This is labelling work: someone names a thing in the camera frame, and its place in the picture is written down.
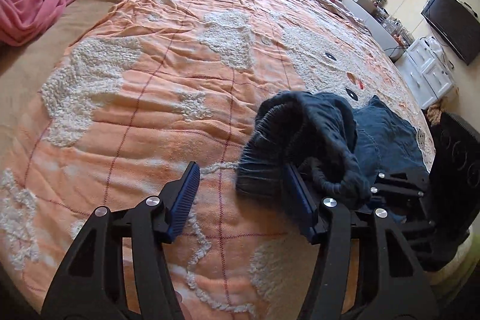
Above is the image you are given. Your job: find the orange white bedspread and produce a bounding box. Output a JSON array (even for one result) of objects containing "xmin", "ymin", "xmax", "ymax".
[{"xmin": 1, "ymin": 0, "xmax": 434, "ymax": 319}]

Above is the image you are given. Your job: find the black flat screen television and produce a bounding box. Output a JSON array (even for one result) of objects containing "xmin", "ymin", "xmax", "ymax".
[{"xmin": 421, "ymin": 0, "xmax": 480, "ymax": 65}]

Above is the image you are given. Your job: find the blue denim pants lace hem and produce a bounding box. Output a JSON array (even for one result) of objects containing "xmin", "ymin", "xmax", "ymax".
[{"xmin": 236, "ymin": 91, "xmax": 426, "ymax": 209}]

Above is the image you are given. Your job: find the white drawer cabinet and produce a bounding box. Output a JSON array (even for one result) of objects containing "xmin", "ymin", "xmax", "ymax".
[{"xmin": 394, "ymin": 36, "xmax": 455, "ymax": 110}]

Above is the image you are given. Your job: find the long white low cabinet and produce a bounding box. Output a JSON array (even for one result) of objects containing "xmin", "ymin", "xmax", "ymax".
[{"xmin": 342, "ymin": 0, "xmax": 404, "ymax": 62}]

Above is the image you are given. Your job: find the tan crumpled cloth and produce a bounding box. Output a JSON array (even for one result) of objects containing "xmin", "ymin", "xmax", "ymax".
[{"xmin": 426, "ymin": 99, "xmax": 448, "ymax": 126}]

